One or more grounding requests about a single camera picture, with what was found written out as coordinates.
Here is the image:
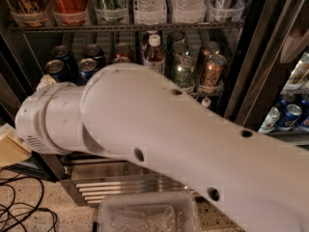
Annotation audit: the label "green can front middle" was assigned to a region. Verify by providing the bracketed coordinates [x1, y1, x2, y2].
[172, 55, 194, 89]

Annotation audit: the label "clear water bottle right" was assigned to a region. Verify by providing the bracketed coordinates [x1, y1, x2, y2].
[171, 0, 206, 24]

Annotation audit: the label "black cables on floor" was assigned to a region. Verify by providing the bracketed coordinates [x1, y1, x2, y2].
[0, 167, 59, 232]

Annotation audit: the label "copper can back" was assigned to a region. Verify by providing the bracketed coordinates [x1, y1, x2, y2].
[196, 41, 220, 71]

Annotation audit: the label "red cola can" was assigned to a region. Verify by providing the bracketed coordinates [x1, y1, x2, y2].
[54, 0, 88, 26]

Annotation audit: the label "top wire shelf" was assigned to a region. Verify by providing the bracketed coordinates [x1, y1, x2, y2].
[10, 20, 244, 34]

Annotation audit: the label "copper can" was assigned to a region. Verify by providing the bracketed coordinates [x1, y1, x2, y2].
[199, 54, 227, 93]
[196, 41, 220, 71]

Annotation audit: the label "orange-red can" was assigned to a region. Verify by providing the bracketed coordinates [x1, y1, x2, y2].
[112, 57, 131, 64]
[114, 43, 133, 61]

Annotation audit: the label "orange-red can front middle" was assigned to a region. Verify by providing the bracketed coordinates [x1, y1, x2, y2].
[112, 57, 131, 64]

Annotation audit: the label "right fridge glass door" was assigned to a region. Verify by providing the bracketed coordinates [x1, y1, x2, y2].
[224, 0, 309, 137]

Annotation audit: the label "blue can back left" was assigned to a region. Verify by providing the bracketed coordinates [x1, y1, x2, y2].
[52, 45, 78, 82]

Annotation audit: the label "clear water bottle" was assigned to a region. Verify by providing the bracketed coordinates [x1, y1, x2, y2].
[171, 0, 206, 24]
[134, 0, 167, 25]

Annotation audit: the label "green can behind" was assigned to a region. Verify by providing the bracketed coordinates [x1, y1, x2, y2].
[172, 43, 189, 65]

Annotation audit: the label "orange-red can back middle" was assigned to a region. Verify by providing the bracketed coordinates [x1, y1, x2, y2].
[114, 43, 133, 61]

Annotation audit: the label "blue can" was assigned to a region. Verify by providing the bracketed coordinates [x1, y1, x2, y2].
[78, 58, 97, 84]
[52, 45, 78, 82]
[45, 59, 71, 82]
[83, 43, 106, 69]

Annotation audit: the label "copper can front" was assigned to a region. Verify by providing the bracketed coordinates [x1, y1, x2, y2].
[199, 54, 227, 93]

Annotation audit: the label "silver can top shelf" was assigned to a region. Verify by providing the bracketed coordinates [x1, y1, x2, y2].
[209, 0, 243, 22]

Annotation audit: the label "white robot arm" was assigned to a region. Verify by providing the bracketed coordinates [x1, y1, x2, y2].
[14, 63, 309, 232]

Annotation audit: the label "clear water bottle left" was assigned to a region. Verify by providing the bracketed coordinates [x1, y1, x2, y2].
[134, 0, 167, 25]

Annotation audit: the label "tea bottle white cap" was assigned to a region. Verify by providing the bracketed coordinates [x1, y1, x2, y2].
[143, 35, 165, 74]

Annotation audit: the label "clear plastic bin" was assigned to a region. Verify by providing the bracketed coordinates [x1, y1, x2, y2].
[98, 191, 202, 232]

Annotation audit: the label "blue pepsi can right fridge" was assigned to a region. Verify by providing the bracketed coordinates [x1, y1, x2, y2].
[276, 103, 302, 131]

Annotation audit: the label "steel fridge base grille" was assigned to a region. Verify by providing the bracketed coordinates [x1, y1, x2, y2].
[61, 154, 197, 206]

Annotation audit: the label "blue can front left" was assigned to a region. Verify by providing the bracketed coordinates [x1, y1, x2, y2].
[45, 59, 71, 82]

